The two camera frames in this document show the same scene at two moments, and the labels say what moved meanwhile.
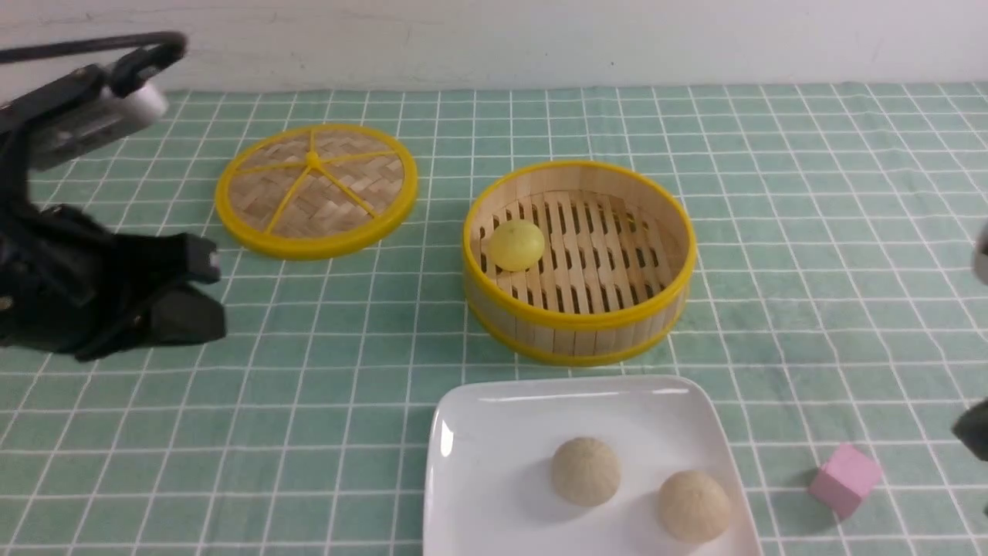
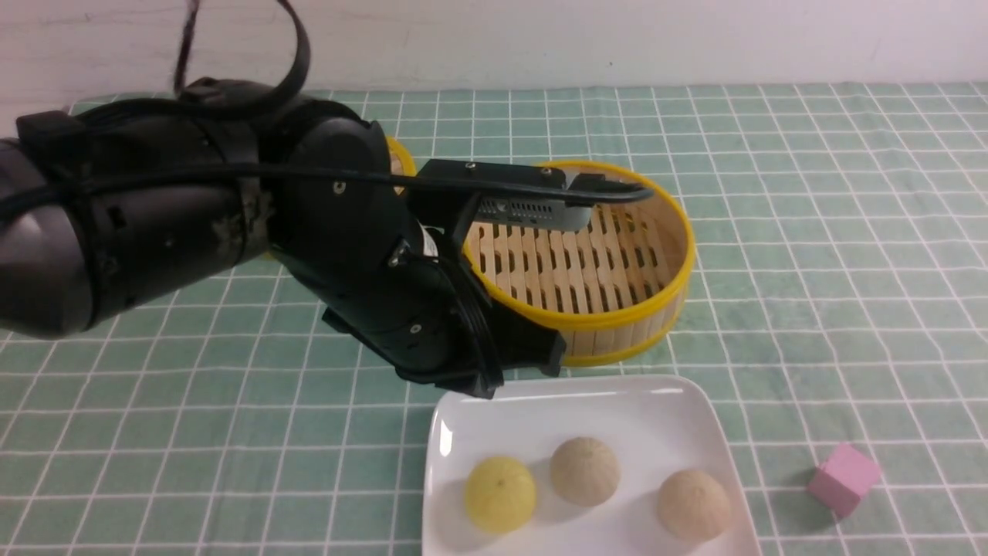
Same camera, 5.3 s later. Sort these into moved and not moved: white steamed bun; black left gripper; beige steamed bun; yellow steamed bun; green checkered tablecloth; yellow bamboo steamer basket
Moved: black left gripper; yellow steamed bun
Not moved: beige steamed bun; white steamed bun; yellow bamboo steamer basket; green checkered tablecloth
